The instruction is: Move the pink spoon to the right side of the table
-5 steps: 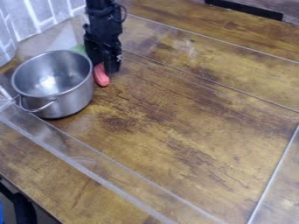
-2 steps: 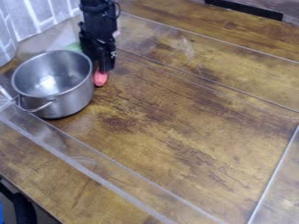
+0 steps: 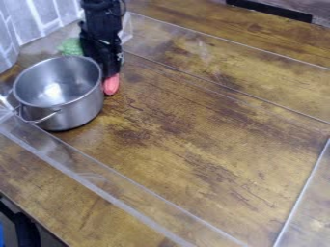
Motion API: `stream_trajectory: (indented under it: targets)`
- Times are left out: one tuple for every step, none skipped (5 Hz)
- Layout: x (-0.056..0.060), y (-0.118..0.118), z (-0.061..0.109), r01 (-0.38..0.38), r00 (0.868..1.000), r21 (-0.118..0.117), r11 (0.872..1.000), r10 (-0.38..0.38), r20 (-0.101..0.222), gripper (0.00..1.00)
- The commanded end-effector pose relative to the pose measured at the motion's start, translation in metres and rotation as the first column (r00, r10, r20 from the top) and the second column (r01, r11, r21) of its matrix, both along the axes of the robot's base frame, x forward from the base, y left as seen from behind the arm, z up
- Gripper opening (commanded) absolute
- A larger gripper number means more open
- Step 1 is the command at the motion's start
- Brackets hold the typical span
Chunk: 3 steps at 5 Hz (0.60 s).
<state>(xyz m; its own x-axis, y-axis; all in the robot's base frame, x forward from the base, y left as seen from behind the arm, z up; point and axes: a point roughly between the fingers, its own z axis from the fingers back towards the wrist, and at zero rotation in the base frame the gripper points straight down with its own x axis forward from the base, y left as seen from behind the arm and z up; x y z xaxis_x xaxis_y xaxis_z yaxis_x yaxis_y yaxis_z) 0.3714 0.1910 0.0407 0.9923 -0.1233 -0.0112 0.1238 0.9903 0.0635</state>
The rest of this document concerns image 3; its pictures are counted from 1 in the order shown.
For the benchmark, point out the stainless steel pot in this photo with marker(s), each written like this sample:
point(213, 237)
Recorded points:
point(59, 92)

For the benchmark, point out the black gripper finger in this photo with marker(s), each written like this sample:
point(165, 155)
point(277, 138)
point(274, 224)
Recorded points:
point(113, 61)
point(93, 49)

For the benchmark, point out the black table leg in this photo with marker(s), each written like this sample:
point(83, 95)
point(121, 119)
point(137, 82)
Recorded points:
point(29, 236)

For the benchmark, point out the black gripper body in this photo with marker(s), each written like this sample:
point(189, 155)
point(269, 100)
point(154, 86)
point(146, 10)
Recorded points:
point(103, 24)

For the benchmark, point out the black bar at back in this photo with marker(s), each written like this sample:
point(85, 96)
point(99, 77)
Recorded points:
point(269, 9)

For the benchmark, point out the pink spoon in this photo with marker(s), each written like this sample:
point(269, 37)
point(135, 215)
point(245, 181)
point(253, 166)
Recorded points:
point(111, 84)

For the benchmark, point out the green bumpy toy vegetable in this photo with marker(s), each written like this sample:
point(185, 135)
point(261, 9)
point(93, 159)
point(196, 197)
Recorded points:
point(71, 47)

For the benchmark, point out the clear acrylic table barrier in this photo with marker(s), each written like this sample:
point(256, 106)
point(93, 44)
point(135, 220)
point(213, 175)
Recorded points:
point(206, 156)

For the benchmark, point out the white patterned curtain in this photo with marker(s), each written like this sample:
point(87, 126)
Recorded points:
point(29, 20)

